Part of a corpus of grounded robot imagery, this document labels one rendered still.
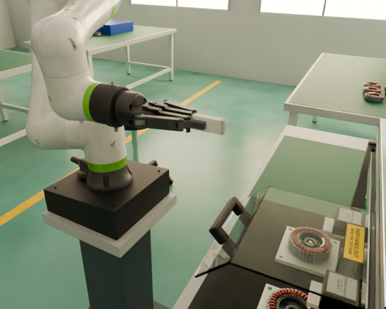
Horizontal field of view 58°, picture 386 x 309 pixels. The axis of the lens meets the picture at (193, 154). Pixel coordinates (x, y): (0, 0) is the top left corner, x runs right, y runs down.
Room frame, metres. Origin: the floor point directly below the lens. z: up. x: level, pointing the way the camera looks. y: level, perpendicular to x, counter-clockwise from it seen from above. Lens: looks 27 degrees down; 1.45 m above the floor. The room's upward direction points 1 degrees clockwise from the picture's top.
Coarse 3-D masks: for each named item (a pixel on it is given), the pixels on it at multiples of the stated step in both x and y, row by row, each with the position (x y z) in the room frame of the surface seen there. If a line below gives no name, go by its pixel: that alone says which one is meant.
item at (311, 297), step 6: (312, 294) 0.50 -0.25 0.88; (312, 300) 0.48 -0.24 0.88; (318, 300) 0.48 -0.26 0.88; (324, 300) 0.47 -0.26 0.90; (330, 300) 0.46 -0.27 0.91; (312, 306) 0.47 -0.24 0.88; (318, 306) 0.47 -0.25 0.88; (324, 306) 0.46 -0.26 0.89; (330, 306) 0.46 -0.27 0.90; (336, 306) 0.46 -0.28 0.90; (342, 306) 0.45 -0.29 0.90; (348, 306) 0.45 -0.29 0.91
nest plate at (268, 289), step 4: (268, 284) 0.61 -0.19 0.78; (264, 288) 0.60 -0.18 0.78; (268, 288) 0.60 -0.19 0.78; (272, 288) 0.60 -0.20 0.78; (276, 288) 0.60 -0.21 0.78; (280, 288) 0.60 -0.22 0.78; (264, 292) 0.59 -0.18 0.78; (268, 292) 0.59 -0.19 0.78; (272, 292) 0.59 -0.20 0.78; (264, 296) 0.58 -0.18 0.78; (268, 296) 0.58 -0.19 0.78; (260, 300) 0.56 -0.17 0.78; (264, 300) 0.56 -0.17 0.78; (260, 304) 0.55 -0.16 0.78; (264, 304) 0.55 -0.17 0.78; (260, 308) 0.54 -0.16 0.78; (264, 308) 0.54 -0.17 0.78
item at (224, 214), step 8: (232, 200) 0.56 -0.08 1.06; (224, 208) 0.54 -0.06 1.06; (232, 208) 0.54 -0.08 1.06; (240, 208) 0.55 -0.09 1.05; (224, 216) 0.51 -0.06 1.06; (216, 224) 0.48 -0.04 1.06; (216, 232) 0.47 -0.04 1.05; (224, 232) 0.48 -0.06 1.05; (216, 240) 0.47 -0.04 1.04; (224, 240) 0.47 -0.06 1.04
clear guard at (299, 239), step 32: (288, 192) 0.59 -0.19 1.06; (256, 224) 0.48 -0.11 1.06; (288, 224) 0.49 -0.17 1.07; (320, 224) 0.49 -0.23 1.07; (224, 256) 0.42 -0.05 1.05; (256, 256) 0.41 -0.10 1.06; (288, 256) 0.41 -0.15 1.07; (320, 256) 0.41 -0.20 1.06; (320, 288) 0.35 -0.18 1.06; (352, 288) 0.35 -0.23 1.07
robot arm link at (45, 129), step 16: (32, 0) 1.13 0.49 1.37; (48, 0) 1.13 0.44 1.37; (64, 0) 1.14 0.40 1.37; (32, 16) 1.12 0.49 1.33; (32, 64) 1.05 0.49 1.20; (32, 80) 1.02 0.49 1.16; (32, 96) 0.99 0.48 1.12; (32, 112) 0.96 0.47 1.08; (48, 112) 0.96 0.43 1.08; (32, 128) 0.93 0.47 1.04; (48, 128) 0.93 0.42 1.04; (64, 128) 0.93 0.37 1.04; (48, 144) 0.93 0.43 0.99; (64, 144) 0.93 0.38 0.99
